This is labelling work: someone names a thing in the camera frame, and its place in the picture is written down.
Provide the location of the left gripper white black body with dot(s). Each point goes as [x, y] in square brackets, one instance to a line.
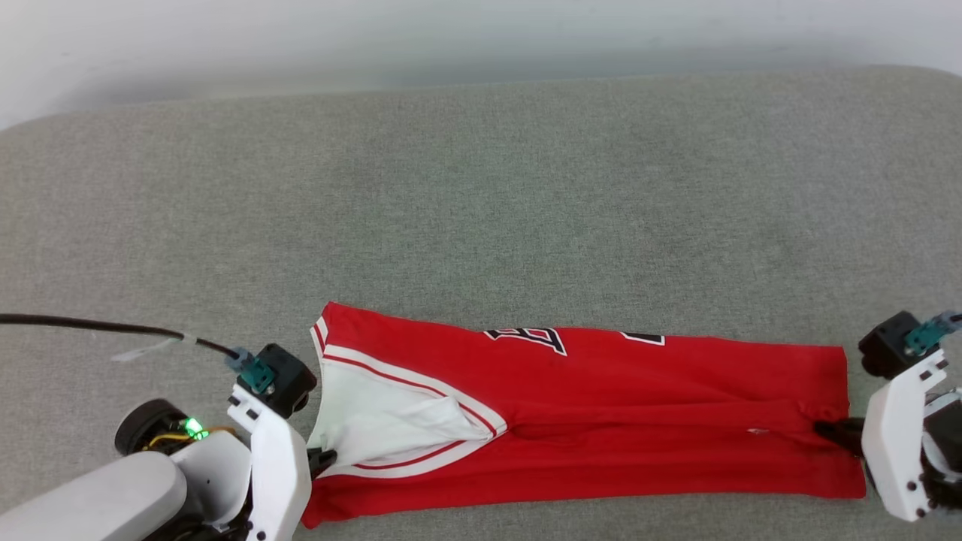
[278, 473]

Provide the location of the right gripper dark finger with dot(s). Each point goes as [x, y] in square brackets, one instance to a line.
[845, 428]
[853, 445]

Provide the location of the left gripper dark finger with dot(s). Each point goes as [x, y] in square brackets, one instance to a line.
[315, 469]
[319, 455]

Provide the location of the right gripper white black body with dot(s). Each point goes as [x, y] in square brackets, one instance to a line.
[894, 443]

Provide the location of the red and white jersey garment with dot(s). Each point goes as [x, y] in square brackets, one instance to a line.
[639, 398]

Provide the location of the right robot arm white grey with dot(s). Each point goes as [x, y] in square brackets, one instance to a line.
[947, 443]

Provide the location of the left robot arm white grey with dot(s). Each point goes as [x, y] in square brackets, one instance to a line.
[90, 496]

